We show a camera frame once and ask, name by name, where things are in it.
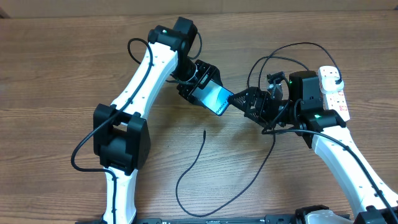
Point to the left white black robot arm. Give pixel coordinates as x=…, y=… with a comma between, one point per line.
x=122, y=139

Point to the white power extension strip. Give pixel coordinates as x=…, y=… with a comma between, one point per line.
x=335, y=101

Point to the white USB charger plug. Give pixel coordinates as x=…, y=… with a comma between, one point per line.
x=330, y=85

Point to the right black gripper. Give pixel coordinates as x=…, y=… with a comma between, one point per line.
x=261, y=97

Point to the blue Samsung Galaxy smartphone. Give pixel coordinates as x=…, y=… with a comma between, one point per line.
x=214, y=97

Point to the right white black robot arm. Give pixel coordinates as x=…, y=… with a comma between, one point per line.
x=316, y=110

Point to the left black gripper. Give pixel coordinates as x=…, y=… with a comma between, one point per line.
x=208, y=71

